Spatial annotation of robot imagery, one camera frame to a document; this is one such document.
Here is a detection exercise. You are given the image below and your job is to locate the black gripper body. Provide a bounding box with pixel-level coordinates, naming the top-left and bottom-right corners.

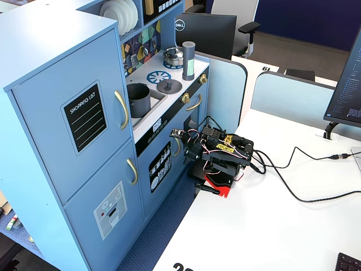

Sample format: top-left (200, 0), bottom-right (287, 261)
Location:
top-left (193, 130), bottom-right (213, 155)

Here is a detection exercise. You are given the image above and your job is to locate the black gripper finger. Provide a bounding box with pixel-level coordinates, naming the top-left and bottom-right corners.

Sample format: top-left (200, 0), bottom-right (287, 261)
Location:
top-left (183, 143), bottom-right (203, 166)
top-left (182, 131), bottom-right (198, 147)

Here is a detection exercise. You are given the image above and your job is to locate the black table clamp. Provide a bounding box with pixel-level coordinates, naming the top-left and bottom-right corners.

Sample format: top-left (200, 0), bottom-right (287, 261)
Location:
top-left (194, 182), bottom-right (221, 196)

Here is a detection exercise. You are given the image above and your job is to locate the gray toy sink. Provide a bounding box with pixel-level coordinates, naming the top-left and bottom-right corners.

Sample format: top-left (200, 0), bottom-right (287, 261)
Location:
top-left (130, 88), bottom-right (169, 129)

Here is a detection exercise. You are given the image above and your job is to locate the gray pot lid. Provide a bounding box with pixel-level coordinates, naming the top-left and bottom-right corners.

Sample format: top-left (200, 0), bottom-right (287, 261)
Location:
top-left (156, 78), bottom-right (183, 94)

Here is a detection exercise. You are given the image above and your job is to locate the light blue desk divider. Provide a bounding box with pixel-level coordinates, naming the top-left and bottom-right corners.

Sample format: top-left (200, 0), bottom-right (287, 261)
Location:
top-left (250, 71), bottom-right (344, 133)
top-left (194, 50), bottom-right (248, 133)

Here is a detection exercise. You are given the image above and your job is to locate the gray cooking pot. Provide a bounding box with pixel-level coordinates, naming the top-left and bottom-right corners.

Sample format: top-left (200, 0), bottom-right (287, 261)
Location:
top-left (126, 83), bottom-right (152, 119)

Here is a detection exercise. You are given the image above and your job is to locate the steel pan with lid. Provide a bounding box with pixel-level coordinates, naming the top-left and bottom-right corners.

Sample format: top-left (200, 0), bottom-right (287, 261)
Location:
top-left (162, 46), bottom-right (186, 66)

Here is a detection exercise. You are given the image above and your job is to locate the black dell monitor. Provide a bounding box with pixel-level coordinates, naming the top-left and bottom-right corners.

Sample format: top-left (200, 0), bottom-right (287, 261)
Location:
top-left (174, 12), bottom-right (237, 60)

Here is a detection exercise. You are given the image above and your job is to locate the fridge door with ice dispenser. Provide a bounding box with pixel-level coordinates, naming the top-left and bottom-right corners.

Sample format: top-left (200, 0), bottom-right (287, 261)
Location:
top-left (63, 139), bottom-right (146, 271)

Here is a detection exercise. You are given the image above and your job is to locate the black monitor stand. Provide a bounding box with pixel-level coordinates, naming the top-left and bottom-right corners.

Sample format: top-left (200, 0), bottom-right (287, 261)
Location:
top-left (323, 121), bottom-right (339, 141)

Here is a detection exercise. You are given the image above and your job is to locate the black toy microwave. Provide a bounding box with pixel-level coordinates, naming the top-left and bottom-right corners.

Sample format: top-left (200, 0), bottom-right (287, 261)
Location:
top-left (142, 0), bottom-right (184, 25)

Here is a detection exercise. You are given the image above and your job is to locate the white plate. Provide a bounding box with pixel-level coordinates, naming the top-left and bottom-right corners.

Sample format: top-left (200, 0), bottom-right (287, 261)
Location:
top-left (99, 1), bottom-right (128, 36)
top-left (112, 0), bottom-right (135, 32)
top-left (124, 0), bottom-right (139, 28)

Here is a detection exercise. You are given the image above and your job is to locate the white black office chair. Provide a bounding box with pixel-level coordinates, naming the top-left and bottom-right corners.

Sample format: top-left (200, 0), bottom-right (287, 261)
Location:
top-left (184, 0), bottom-right (261, 59)

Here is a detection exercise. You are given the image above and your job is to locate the fridge door with shopping list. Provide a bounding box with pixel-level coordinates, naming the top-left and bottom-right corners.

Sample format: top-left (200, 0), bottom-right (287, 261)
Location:
top-left (11, 28), bottom-right (133, 204)

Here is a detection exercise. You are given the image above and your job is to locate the black monitor with code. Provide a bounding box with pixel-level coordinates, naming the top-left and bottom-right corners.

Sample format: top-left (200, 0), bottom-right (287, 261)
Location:
top-left (323, 27), bottom-right (361, 129)

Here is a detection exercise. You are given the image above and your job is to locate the blue toy kitchen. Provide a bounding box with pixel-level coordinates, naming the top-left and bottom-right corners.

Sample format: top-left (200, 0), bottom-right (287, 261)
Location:
top-left (0, 0), bottom-right (211, 271)

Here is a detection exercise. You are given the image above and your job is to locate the black keyboard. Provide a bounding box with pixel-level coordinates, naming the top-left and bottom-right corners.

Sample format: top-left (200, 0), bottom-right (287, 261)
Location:
top-left (335, 252), bottom-right (361, 271)

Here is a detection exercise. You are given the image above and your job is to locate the small red green object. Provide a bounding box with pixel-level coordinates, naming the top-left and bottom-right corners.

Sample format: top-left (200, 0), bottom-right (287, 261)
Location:
top-left (5, 213), bottom-right (23, 231)

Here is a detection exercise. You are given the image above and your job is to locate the thin black camera cable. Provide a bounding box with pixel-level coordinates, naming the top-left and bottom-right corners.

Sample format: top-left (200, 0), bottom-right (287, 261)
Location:
top-left (194, 115), bottom-right (228, 136)

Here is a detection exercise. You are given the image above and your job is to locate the red robot base plate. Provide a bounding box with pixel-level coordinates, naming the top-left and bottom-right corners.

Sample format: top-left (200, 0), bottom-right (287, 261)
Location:
top-left (205, 173), bottom-right (235, 198)

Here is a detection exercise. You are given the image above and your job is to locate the black power cable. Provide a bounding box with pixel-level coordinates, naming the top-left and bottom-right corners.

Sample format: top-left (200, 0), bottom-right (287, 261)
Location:
top-left (250, 149), bottom-right (361, 203)

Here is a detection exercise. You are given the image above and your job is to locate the black usb cable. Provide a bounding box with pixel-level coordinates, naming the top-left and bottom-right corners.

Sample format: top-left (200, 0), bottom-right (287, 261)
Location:
top-left (252, 146), bottom-right (353, 176)

